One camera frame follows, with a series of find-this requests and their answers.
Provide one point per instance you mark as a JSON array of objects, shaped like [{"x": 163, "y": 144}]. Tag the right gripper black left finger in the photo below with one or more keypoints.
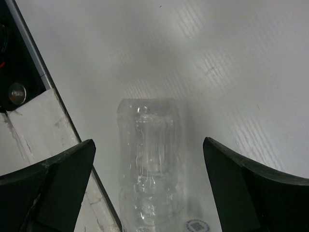
[{"x": 47, "y": 196}]

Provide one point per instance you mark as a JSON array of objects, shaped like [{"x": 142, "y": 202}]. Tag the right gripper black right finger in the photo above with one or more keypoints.
[{"x": 252, "y": 197}]

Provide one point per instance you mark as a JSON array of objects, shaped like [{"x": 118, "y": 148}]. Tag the clear bottle white cap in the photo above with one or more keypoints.
[{"x": 149, "y": 132}]

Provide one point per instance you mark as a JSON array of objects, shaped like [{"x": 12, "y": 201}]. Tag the aluminium table edge rail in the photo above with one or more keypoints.
[{"x": 42, "y": 128}]

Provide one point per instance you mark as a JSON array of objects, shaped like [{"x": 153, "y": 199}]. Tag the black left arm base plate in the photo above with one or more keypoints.
[{"x": 23, "y": 73}]

